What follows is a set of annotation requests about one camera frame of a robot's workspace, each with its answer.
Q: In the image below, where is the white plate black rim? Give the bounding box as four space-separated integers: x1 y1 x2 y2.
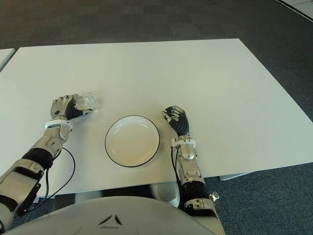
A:
105 115 161 168

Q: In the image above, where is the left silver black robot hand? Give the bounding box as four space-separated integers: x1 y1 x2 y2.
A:
49 94 95 122

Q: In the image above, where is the white table foot bar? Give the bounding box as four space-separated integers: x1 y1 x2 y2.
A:
219 172 248 182

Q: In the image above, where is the white cylindrical table leg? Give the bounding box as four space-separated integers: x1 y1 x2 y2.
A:
149 183 181 208

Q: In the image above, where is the clear plastic cup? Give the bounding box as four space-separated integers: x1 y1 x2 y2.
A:
73 91 102 114

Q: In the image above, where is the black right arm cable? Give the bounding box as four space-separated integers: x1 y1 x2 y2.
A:
170 146 183 187

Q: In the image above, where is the silver robot torso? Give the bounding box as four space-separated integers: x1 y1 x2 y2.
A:
3 195 227 235

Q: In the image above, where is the white neighbouring table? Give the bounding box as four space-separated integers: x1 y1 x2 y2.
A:
0 47 15 71

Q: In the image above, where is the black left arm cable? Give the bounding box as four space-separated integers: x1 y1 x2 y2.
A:
23 146 76 217

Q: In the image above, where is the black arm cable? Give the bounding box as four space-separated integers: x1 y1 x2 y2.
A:
170 146 183 187
23 146 76 217

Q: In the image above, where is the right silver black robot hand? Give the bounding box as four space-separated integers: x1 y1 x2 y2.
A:
160 105 191 137

